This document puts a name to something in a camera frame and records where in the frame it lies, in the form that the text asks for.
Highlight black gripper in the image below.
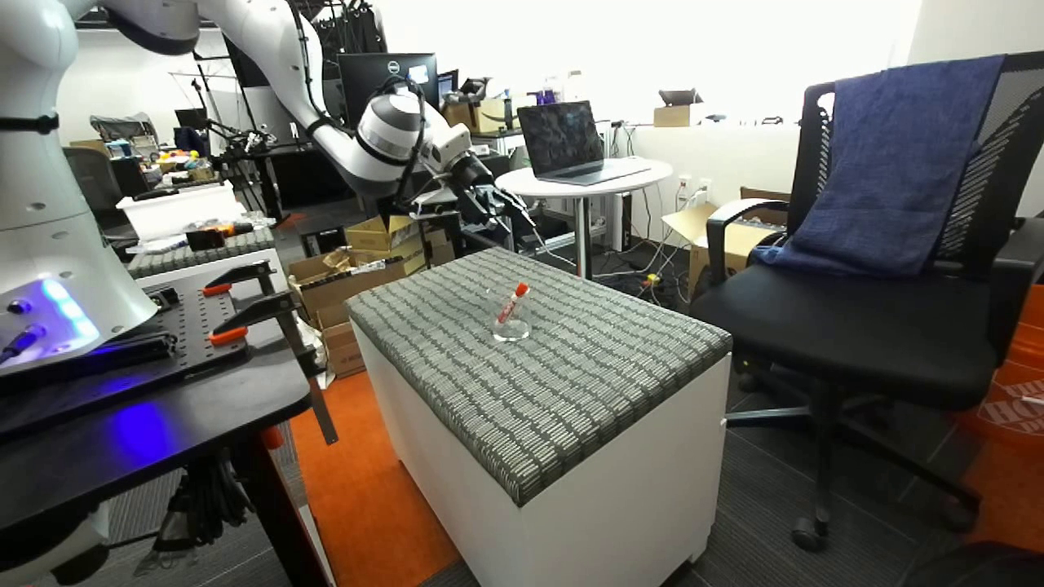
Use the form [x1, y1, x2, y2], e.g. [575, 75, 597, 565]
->
[453, 153, 539, 244]

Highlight red and white marker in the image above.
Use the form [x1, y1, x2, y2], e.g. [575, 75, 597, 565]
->
[498, 282, 531, 325]

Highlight clear glass cup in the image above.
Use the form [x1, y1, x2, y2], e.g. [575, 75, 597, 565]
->
[491, 285, 533, 342]

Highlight round white table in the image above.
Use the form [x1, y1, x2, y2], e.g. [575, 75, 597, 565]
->
[494, 157, 675, 283]

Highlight grey laptop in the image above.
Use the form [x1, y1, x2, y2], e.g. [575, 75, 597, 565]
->
[516, 100, 653, 188]

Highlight heap of cardboard boxes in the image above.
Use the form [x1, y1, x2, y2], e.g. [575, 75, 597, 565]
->
[287, 214, 458, 379]

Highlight white cabinet with grey cushion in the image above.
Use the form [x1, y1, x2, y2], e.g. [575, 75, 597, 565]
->
[344, 247, 734, 587]

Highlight black monitor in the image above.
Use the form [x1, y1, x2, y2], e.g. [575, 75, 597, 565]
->
[338, 52, 440, 129]

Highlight open cardboard box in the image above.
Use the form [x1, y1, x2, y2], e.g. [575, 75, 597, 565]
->
[661, 187, 792, 301]

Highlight small cardboard box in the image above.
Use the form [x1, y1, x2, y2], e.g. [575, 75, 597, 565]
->
[652, 89, 707, 129]

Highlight white plastic bin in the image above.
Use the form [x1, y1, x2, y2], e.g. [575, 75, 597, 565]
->
[116, 180, 246, 242]

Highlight black mesh office chair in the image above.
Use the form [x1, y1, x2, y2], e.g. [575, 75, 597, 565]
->
[689, 51, 1044, 554]

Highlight blue towel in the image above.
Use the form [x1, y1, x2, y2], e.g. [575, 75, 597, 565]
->
[751, 55, 1006, 280]

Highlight dark office chair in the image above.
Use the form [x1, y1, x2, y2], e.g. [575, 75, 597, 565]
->
[63, 146, 125, 219]

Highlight black robot stand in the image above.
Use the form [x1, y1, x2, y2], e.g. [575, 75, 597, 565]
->
[0, 247, 339, 587]

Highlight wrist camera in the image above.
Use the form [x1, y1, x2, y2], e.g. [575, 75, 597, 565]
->
[410, 189, 459, 219]

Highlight black clamp with orange handle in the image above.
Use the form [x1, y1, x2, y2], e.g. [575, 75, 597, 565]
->
[201, 260, 278, 298]
[208, 291, 339, 446]

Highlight bundle of black cables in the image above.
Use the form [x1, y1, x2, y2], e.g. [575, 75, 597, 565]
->
[133, 451, 255, 576]

